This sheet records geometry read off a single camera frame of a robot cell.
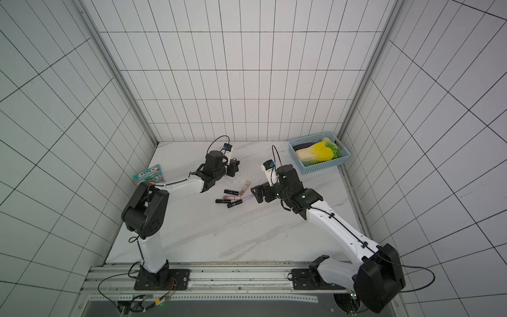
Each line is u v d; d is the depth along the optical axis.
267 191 0.68
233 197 0.94
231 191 0.97
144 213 0.49
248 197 0.95
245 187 0.98
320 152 1.05
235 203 0.92
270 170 0.68
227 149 0.82
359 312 0.67
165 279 0.68
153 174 1.03
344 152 1.07
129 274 0.72
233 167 0.85
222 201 0.93
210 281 0.74
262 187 0.69
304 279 0.72
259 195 0.70
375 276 0.38
